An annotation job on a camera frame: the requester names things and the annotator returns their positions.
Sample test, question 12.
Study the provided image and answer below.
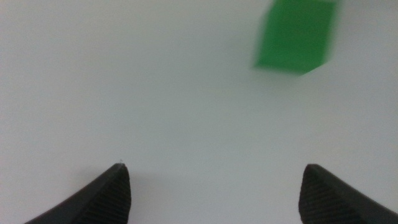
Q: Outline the green cube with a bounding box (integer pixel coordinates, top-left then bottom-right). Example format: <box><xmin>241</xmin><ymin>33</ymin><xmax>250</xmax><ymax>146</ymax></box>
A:
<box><xmin>252</xmin><ymin>0</ymin><xmax>340</xmax><ymax>76</ymax></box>

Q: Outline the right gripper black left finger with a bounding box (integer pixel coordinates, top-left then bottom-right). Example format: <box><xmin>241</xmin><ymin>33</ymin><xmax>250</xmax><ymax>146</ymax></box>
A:
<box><xmin>23</xmin><ymin>162</ymin><xmax>132</xmax><ymax>224</ymax></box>

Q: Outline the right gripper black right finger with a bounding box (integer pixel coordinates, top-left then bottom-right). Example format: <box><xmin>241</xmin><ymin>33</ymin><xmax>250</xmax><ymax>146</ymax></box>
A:
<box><xmin>298</xmin><ymin>163</ymin><xmax>398</xmax><ymax>224</ymax></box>

